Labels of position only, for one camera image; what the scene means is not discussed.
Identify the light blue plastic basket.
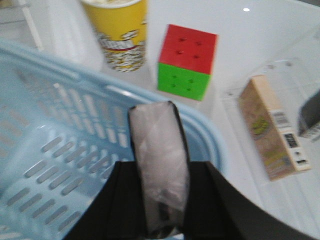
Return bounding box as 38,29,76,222
0,39,225,240

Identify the beige snack carton box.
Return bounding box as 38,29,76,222
238,75,311,181

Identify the yellow popcorn paper cup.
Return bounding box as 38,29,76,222
80,0,148,72

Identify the red green puzzle cube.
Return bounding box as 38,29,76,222
157,24,219,101

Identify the dark snack packet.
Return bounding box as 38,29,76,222
298,90,320,142

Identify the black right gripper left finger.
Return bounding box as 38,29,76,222
65,161,146,240

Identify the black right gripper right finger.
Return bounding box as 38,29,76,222
182,161,311,240

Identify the black white tissue pack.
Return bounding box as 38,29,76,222
128,101,190,239

